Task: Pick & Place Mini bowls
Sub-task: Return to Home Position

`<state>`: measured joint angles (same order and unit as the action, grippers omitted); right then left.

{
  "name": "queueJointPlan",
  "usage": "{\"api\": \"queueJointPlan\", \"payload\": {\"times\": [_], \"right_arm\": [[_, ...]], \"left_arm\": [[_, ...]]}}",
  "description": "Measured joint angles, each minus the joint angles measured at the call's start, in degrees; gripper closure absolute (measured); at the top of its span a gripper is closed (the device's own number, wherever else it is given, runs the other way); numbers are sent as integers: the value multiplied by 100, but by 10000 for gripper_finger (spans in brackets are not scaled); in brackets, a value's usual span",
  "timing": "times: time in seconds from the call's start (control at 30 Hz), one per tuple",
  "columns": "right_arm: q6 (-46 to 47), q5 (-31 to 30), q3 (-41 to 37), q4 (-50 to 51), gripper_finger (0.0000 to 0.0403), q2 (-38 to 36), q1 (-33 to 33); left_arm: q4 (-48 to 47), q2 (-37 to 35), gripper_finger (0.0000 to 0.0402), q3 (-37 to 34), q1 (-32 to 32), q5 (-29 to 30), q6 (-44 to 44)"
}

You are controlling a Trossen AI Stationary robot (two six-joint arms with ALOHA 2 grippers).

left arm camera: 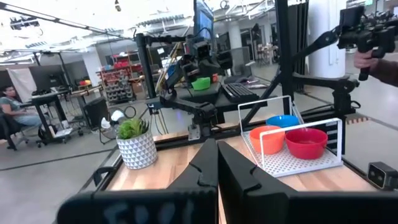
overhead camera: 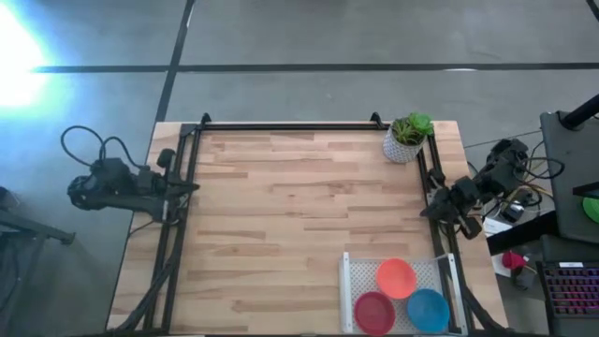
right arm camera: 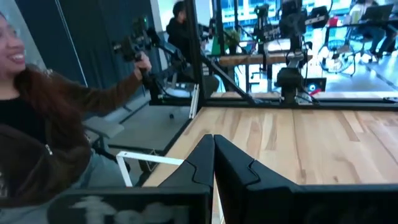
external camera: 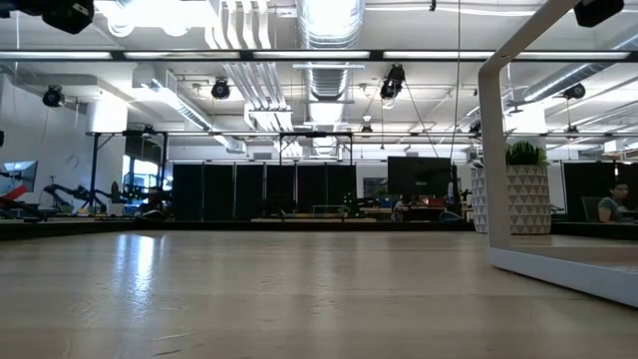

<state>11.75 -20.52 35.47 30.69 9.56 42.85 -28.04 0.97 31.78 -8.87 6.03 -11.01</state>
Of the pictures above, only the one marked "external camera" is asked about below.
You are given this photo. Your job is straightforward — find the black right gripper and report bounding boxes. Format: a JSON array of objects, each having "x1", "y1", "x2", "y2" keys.
[{"x1": 572, "y1": 0, "x2": 625, "y2": 29}]

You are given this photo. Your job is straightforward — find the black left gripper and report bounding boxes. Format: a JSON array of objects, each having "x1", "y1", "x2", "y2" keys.
[{"x1": 0, "y1": 0, "x2": 96, "y2": 35}]

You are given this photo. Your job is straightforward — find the tilted grey monitor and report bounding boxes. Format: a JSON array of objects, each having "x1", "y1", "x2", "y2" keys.
[{"x1": 1, "y1": 160, "x2": 40, "y2": 193}]

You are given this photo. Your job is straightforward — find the black overhead beam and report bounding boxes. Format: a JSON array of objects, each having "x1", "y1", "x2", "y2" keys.
[{"x1": 0, "y1": 48, "x2": 638, "y2": 63}]

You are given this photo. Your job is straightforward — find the black workstation frame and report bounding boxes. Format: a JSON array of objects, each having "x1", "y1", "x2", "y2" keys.
[{"x1": 87, "y1": 129, "x2": 356, "y2": 216}]

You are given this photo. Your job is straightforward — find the large black screen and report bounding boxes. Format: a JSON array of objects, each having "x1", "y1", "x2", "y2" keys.
[{"x1": 387, "y1": 156, "x2": 459, "y2": 199}]

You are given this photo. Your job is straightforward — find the person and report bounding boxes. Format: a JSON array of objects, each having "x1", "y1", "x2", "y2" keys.
[
  {"x1": 596, "y1": 180, "x2": 632, "y2": 224},
  {"x1": 391, "y1": 197, "x2": 413, "y2": 223}
]

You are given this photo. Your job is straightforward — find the black aluminium table frame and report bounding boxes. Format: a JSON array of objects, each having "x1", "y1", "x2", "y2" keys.
[{"x1": 0, "y1": 217, "x2": 638, "y2": 243}]

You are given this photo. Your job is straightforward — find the succulent in white patterned pot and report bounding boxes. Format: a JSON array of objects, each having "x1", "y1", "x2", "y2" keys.
[{"x1": 471, "y1": 141, "x2": 553, "y2": 236}]

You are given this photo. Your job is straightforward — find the black room divider panels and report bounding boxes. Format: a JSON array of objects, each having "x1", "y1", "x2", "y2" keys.
[{"x1": 171, "y1": 162, "x2": 358, "y2": 222}]

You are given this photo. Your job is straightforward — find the silver ventilation duct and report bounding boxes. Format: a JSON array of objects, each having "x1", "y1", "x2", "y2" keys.
[{"x1": 296, "y1": 0, "x2": 366, "y2": 101}]

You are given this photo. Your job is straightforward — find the white perforated metal tray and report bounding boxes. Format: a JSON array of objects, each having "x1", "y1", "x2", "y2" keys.
[{"x1": 477, "y1": 0, "x2": 638, "y2": 309}]

